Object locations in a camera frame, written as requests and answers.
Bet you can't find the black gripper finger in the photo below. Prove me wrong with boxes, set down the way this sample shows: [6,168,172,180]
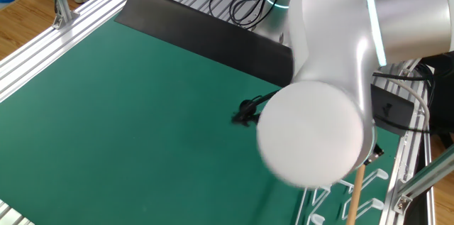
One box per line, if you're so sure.
[363,143,385,167]

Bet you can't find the black computer case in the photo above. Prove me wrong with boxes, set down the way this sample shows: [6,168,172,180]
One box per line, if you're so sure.
[420,50,454,133]

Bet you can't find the black mat strip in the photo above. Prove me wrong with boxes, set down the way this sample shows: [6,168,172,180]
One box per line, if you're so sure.
[113,0,415,137]

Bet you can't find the green table mat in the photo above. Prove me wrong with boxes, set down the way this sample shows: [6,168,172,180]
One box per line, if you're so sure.
[0,15,402,225]

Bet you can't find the white wire cup rack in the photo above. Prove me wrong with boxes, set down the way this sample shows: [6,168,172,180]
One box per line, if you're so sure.
[294,168,390,225]

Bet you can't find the wooden rack handle rod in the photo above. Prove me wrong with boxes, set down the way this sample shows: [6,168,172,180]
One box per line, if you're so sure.
[345,163,367,225]

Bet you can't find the gray cable with metal plug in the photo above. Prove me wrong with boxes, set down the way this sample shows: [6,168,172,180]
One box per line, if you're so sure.
[385,77,431,130]

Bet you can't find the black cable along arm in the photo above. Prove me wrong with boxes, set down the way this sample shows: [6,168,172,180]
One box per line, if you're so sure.
[371,71,432,134]

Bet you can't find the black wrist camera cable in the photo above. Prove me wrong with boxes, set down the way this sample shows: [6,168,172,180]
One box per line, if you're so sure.
[231,89,282,128]

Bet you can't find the aluminium profile table frame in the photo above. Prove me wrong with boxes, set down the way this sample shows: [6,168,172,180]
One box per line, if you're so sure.
[0,0,437,225]

